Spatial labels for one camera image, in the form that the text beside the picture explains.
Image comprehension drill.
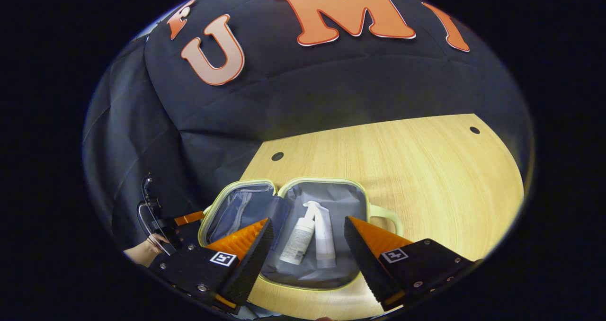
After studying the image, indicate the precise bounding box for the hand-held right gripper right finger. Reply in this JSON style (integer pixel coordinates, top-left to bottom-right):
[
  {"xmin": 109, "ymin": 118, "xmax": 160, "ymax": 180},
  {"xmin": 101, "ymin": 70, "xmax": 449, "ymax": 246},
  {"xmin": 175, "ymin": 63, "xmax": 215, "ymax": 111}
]
[{"xmin": 344, "ymin": 216, "xmax": 479, "ymax": 312}]

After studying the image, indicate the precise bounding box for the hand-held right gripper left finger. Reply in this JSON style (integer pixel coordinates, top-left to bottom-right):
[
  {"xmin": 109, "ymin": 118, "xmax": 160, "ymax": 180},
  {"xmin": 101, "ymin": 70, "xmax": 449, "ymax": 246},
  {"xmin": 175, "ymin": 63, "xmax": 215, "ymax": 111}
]
[{"xmin": 149, "ymin": 217, "xmax": 274, "ymax": 314}]

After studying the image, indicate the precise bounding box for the white squeeze tube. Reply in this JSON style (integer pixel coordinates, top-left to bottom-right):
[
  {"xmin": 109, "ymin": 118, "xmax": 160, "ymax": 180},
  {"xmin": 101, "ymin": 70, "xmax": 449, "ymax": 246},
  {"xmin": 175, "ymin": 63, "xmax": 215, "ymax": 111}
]
[{"xmin": 315, "ymin": 210, "xmax": 337, "ymax": 269}]

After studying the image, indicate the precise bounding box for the white pump bottle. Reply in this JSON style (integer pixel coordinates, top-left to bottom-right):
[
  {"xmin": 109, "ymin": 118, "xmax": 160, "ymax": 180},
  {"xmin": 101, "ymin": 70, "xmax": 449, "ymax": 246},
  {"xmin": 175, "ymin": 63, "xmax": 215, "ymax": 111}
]
[{"xmin": 279, "ymin": 201, "xmax": 330, "ymax": 265}]

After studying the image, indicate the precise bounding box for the black backdrop cloth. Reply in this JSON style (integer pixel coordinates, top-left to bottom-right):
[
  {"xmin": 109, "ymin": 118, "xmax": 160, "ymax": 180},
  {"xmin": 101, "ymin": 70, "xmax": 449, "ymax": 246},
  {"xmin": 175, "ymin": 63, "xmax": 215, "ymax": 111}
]
[{"xmin": 83, "ymin": 0, "xmax": 533, "ymax": 248}]

